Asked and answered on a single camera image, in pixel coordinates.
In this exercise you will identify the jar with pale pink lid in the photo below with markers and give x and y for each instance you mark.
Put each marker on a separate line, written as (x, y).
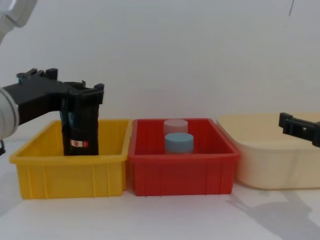
(175, 126)

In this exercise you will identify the red plastic bin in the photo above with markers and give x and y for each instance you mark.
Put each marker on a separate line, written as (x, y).
(182, 173)

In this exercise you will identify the cream plastic tub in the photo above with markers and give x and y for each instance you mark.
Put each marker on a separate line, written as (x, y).
(272, 165)

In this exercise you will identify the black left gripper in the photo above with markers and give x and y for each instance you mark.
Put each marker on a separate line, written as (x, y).
(37, 97)

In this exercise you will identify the yellow plastic bin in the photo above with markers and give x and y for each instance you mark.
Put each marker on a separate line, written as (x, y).
(70, 175)

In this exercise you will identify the white table cloth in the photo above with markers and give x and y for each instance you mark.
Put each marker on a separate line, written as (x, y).
(150, 220)

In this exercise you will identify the jar with blue lid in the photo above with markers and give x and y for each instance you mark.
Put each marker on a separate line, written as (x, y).
(179, 142)

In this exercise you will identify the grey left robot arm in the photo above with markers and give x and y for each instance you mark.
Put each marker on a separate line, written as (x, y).
(7, 112)

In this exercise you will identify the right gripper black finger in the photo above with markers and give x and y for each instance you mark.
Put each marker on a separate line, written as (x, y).
(302, 130)

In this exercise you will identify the black pouch with red label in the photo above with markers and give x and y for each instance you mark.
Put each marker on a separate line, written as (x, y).
(83, 132)

